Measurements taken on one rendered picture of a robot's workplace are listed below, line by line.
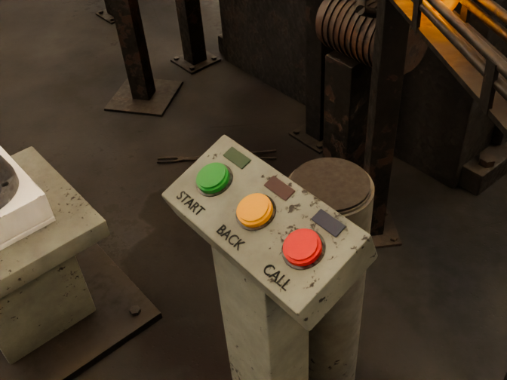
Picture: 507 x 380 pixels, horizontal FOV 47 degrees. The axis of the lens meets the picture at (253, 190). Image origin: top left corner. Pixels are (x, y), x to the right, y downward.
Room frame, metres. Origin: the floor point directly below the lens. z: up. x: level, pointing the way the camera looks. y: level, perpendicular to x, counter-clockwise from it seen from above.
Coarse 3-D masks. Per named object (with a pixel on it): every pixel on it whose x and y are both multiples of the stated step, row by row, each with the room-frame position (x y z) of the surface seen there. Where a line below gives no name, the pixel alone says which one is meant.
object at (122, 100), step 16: (112, 0) 1.65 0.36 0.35; (128, 0) 1.64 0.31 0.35; (128, 16) 1.64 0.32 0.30; (128, 32) 1.64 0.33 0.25; (128, 48) 1.65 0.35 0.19; (144, 48) 1.67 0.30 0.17; (128, 64) 1.65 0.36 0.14; (144, 64) 1.65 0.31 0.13; (128, 80) 1.66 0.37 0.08; (144, 80) 1.64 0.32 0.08; (160, 80) 1.76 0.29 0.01; (128, 96) 1.67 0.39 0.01; (144, 96) 1.64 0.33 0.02; (160, 96) 1.66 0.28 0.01; (128, 112) 1.58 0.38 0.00; (144, 112) 1.57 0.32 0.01; (160, 112) 1.56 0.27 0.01
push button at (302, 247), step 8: (296, 232) 0.42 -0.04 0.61; (304, 232) 0.41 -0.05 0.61; (312, 232) 0.41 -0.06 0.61; (288, 240) 0.41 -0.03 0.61; (296, 240) 0.41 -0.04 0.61; (304, 240) 0.41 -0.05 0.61; (312, 240) 0.40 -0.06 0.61; (320, 240) 0.40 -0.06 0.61; (288, 248) 0.40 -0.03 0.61; (296, 248) 0.40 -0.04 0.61; (304, 248) 0.40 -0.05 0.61; (312, 248) 0.39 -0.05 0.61; (320, 248) 0.39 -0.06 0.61; (288, 256) 0.40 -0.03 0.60; (296, 256) 0.39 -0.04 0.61; (304, 256) 0.39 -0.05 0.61; (312, 256) 0.39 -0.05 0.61; (296, 264) 0.39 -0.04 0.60; (304, 264) 0.38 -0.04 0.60
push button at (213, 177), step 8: (208, 168) 0.53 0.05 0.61; (216, 168) 0.53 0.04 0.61; (224, 168) 0.53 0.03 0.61; (200, 176) 0.52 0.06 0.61; (208, 176) 0.52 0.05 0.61; (216, 176) 0.52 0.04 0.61; (224, 176) 0.52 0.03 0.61; (200, 184) 0.51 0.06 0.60; (208, 184) 0.51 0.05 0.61; (216, 184) 0.51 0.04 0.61; (224, 184) 0.51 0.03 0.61; (208, 192) 0.51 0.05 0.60; (216, 192) 0.50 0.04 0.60
